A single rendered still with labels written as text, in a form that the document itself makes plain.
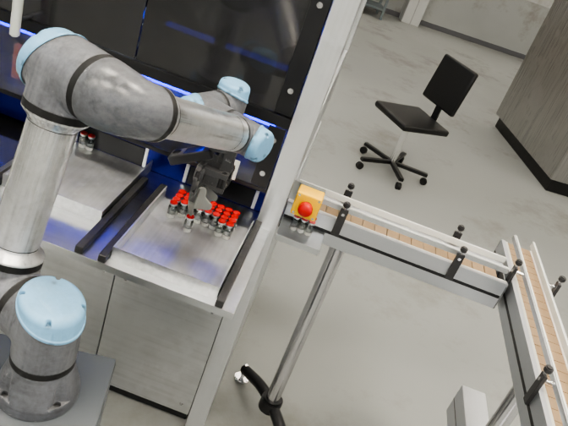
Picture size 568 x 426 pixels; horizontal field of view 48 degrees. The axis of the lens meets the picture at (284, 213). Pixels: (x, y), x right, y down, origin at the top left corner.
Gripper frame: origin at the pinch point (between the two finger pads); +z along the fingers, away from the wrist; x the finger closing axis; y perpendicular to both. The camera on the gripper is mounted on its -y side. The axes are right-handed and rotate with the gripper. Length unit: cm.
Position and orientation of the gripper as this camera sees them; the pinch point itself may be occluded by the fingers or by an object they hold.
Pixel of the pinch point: (191, 207)
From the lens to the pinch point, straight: 164.1
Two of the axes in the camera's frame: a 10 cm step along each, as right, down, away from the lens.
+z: -3.1, 8.2, 4.8
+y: 9.3, 3.6, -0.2
